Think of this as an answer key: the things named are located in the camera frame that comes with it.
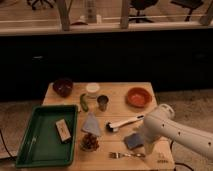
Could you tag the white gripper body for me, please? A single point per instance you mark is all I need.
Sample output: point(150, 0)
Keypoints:
point(148, 146)

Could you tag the blue sponge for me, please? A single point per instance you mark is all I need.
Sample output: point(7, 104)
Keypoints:
point(133, 141)

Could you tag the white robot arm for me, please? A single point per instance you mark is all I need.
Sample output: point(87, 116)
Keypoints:
point(159, 122)

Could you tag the small metal cup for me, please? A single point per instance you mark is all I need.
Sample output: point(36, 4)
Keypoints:
point(102, 102)

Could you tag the silver fork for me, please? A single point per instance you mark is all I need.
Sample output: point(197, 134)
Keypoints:
point(117, 155)

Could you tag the black white brush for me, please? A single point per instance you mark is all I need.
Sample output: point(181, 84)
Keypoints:
point(114, 127)

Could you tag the wooden table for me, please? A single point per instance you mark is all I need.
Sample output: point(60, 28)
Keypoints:
point(100, 160)

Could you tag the orange bowl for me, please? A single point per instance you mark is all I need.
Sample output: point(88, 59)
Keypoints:
point(138, 97)

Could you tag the pine cone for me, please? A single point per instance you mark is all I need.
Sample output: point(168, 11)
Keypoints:
point(89, 143)

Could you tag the light blue folded cloth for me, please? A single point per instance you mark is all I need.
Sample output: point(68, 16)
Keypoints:
point(91, 125)

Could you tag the white round lid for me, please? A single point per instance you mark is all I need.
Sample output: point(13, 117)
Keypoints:
point(92, 89)

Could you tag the green cucumber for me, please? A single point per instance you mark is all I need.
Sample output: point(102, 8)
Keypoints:
point(83, 103)

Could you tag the wooden block eraser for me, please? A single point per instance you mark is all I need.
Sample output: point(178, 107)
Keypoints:
point(63, 130)

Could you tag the dark red bowl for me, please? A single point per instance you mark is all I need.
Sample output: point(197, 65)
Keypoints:
point(63, 87)

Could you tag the green plastic tray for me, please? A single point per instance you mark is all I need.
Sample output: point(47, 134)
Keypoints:
point(41, 145)

